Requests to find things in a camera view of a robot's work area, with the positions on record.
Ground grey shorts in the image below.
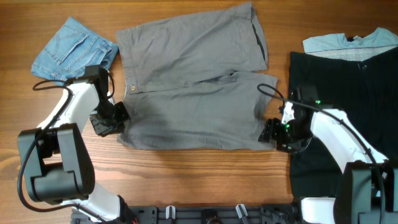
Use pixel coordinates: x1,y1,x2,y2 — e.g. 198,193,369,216
116,2,277,150

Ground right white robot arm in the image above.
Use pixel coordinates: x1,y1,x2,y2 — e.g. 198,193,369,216
259,100,397,223

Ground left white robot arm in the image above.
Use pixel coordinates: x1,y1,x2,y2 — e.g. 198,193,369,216
17,75,136,223

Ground folded blue denim shorts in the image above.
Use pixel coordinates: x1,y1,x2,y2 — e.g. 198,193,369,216
31,17,119,81

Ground black shorts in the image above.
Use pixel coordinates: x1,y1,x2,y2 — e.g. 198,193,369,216
289,49,397,197

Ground light blue shirt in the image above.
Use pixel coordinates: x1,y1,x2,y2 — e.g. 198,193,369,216
302,27,397,61

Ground black mounting rail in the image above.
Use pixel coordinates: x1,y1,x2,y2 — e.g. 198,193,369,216
70,203,302,224

